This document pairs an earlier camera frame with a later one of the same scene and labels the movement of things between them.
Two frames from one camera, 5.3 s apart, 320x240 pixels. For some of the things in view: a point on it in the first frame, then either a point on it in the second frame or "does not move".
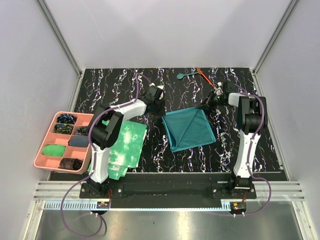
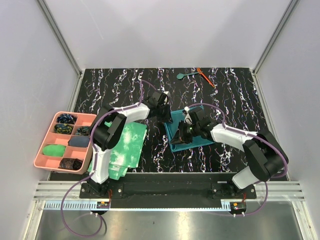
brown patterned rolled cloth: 71,163 does not move
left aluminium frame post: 50,19 does not move
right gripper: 208,103 to 180,135
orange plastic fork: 201,72 does not move
